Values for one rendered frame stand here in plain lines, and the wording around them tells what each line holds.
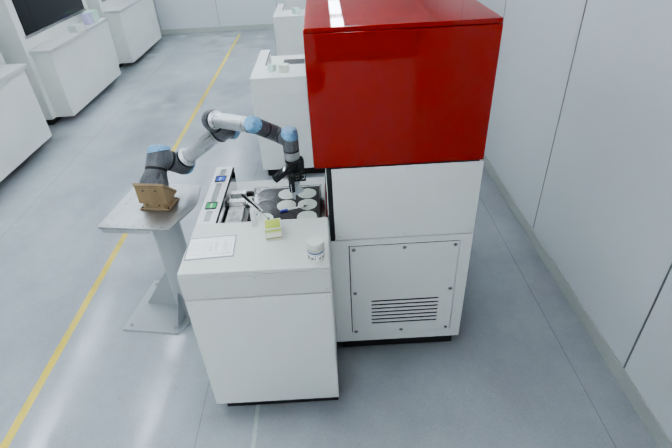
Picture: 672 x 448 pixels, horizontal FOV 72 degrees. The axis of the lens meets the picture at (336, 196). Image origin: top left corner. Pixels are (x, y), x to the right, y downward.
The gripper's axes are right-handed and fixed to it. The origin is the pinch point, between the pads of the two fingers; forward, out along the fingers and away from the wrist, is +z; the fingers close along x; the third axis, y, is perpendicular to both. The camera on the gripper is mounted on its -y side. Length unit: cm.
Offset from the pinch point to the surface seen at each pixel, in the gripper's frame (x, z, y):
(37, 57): 425, 17, -204
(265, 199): 14.4, 8.7, -11.8
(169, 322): 34, 97, -81
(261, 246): -32.1, 2.1, -21.4
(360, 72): -26, -66, 28
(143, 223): 28, 17, -76
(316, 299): -53, 20, -4
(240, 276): -45, 5, -33
